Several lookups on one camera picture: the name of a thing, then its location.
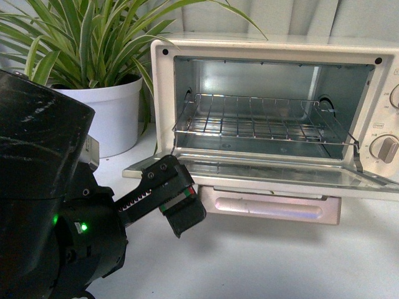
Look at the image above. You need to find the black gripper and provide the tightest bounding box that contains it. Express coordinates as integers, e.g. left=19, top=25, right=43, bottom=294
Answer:
left=50, top=155, right=206, bottom=298

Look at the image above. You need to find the white plastic plant pot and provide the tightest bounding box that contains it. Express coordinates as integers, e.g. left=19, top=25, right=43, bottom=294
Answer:
left=55, top=75, right=143, bottom=158

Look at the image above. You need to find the white Toshiba toaster oven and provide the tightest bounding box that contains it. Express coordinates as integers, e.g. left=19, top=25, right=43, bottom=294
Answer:
left=150, top=31, right=399, bottom=181

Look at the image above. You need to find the green striped spider plant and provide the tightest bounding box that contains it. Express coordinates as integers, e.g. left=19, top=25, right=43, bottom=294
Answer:
left=0, top=0, right=268, bottom=156

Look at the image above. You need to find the metal wire oven rack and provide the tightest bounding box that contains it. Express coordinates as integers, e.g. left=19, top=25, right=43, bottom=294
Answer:
left=173, top=93, right=360, bottom=148

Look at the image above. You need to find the beige temperature knob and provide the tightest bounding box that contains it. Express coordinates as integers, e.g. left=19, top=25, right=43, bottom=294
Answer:
left=390, top=85, right=399, bottom=108

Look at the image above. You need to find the beige timer knob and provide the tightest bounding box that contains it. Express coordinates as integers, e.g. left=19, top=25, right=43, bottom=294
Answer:
left=370, top=135, right=398, bottom=164

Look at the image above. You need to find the glass oven door with handle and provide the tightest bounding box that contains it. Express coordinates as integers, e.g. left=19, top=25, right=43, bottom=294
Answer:
left=122, top=153, right=399, bottom=226

